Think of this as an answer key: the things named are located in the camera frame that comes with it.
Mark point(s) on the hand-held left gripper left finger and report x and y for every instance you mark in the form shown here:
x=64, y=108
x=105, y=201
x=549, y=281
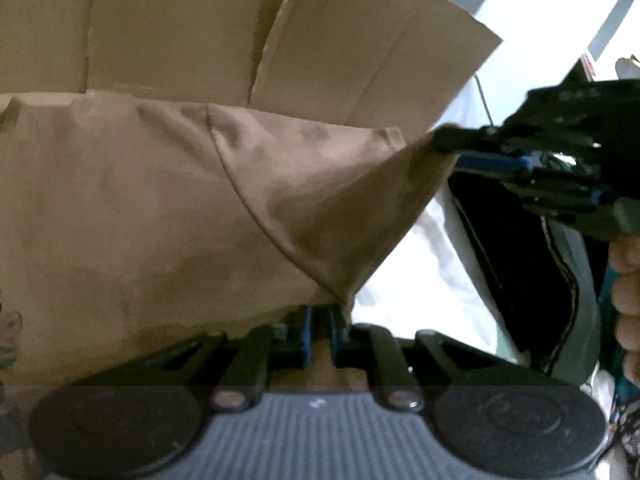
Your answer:
x=306, y=340

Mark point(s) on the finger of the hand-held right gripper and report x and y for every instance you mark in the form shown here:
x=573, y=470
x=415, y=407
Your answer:
x=465, y=140
x=490, y=164

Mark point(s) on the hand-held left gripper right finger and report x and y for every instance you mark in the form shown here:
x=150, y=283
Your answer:
x=336, y=342

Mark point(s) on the brown printed t-shirt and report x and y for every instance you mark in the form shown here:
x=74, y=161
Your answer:
x=150, y=210

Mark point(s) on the person's right hand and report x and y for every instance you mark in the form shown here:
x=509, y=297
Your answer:
x=627, y=300

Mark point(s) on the white printed bedsheet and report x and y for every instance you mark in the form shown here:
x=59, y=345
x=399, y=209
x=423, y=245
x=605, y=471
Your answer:
x=425, y=280

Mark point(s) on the light green jacket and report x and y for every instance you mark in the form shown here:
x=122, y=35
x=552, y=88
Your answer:
x=515, y=270

